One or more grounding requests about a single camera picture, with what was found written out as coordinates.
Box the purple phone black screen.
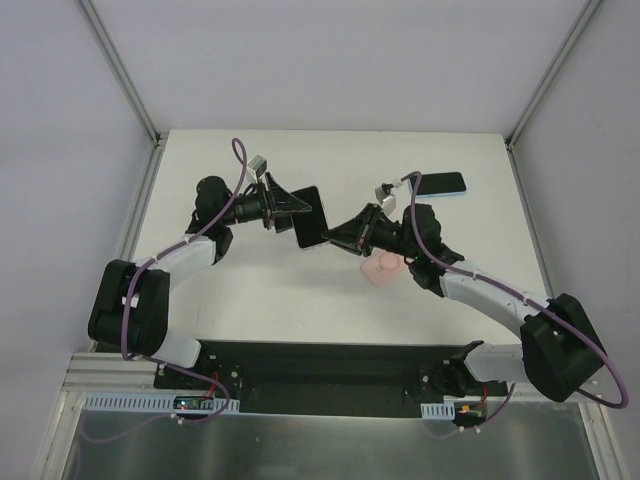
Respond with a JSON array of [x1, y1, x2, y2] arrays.
[[289, 185, 331, 250]]

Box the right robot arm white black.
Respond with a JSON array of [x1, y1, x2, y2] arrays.
[[322, 204, 604, 402]]

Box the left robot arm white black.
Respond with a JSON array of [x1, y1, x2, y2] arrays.
[[88, 173, 312, 389]]

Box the pink phone case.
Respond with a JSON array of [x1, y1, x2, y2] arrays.
[[360, 252, 406, 287]]

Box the black phone in blue case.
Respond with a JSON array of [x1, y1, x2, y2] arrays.
[[409, 172, 467, 198]]

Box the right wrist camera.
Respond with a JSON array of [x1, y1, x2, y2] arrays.
[[374, 183, 397, 214]]

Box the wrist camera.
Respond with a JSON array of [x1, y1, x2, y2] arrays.
[[247, 155, 267, 183], [374, 183, 397, 214]]

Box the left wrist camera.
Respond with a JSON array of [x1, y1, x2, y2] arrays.
[[247, 155, 267, 183]]

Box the right white cable duct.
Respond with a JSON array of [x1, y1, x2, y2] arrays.
[[420, 401, 456, 421]]

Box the white cable duct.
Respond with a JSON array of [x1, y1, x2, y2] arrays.
[[84, 393, 240, 415], [420, 401, 456, 421]]

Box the left aluminium corner post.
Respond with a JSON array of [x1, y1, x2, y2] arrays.
[[74, 0, 169, 149]]

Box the aluminium corner post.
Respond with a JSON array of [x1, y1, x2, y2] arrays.
[[503, 0, 609, 151], [74, 0, 169, 149]]

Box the left white cable duct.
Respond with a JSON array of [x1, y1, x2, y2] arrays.
[[84, 393, 240, 415]]

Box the right aluminium corner post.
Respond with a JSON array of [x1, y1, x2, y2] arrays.
[[503, 0, 609, 151]]

